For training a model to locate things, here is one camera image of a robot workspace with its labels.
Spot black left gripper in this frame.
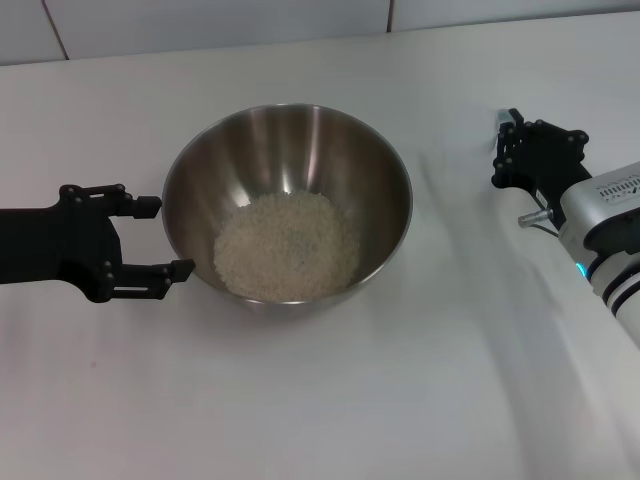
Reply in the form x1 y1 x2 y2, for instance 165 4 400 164
0 183 197 304

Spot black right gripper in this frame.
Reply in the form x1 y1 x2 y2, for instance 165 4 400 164
491 107 595 222

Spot stainless steel mixing bowl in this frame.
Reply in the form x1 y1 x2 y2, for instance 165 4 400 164
160 102 415 318

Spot white rice grains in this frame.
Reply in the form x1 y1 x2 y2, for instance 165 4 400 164
213 191 363 303

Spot silver right wrist connector plug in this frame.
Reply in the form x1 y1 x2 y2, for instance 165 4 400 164
517 209 552 227

